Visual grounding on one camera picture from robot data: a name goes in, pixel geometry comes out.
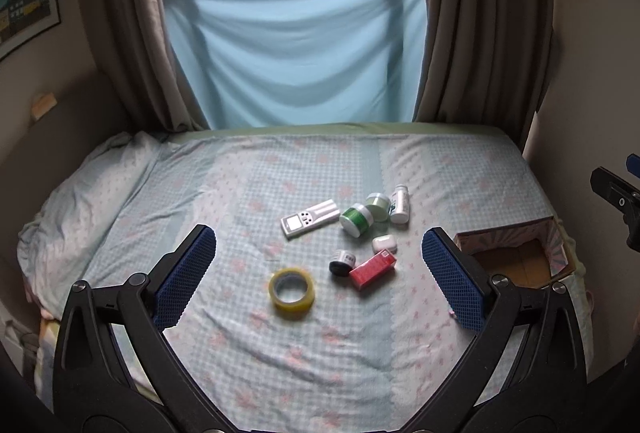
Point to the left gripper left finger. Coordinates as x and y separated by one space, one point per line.
114 370

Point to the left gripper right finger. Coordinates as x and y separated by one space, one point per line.
525 365

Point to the red carton box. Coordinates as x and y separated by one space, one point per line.
370 271

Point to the white earbuds case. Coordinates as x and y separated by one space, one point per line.
384 243

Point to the yellow tape roll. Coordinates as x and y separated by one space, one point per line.
291 291

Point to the white pill bottle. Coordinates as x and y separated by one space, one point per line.
400 205

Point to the small black white jar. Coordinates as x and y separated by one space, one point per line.
342 264

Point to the pale green cream jar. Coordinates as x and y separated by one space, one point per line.
378 204

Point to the green jar white lid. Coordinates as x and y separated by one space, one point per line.
356 220

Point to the white remote control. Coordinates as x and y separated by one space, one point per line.
309 219

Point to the open cardboard box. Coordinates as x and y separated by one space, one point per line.
532 254

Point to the checked floral bed sheet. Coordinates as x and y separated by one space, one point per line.
357 361

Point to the right brown curtain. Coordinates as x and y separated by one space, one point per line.
485 62

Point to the brown curtain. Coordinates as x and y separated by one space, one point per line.
485 62
129 42

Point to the light blue hanging cloth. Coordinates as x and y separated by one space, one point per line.
274 63

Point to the left brown curtain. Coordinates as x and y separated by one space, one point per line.
129 42

